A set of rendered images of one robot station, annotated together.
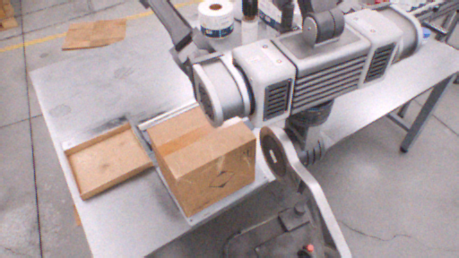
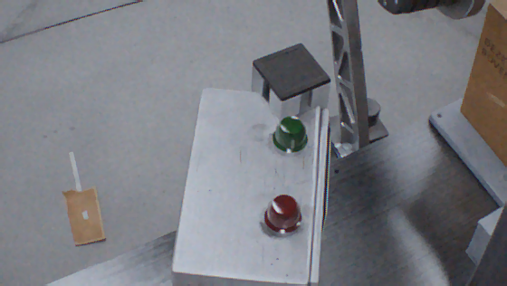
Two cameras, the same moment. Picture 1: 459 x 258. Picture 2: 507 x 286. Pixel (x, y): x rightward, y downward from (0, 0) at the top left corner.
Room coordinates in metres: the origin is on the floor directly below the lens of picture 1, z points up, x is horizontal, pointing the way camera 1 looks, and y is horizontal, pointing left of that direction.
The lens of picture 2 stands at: (1.71, -0.45, 1.97)
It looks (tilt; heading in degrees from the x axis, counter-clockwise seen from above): 51 degrees down; 179
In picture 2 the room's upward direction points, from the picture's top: 3 degrees clockwise
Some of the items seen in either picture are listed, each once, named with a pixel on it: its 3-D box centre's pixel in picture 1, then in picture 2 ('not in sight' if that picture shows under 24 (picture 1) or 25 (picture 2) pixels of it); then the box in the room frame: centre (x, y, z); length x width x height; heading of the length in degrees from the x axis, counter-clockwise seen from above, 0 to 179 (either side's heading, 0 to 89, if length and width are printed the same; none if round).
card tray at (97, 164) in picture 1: (108, 158); not in sight; (0.83, 0.54, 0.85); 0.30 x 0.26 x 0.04; 121
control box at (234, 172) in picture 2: not in sight; (252, 249); (1.33, -0.44, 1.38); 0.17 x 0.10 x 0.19; 177
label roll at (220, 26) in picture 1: (216, 18); not in sight; (1.74, 0.09, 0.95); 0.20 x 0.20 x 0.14
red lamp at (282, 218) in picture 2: not in sight; (283, 212); (1.37, -0.42, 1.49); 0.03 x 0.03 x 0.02
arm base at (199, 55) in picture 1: (203, 70); not in sight; (0.64, 0.07, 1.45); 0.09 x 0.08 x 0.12; 114
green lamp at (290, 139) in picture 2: not in sight; (291, 133); (1.30, -0.42, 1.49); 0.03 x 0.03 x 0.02
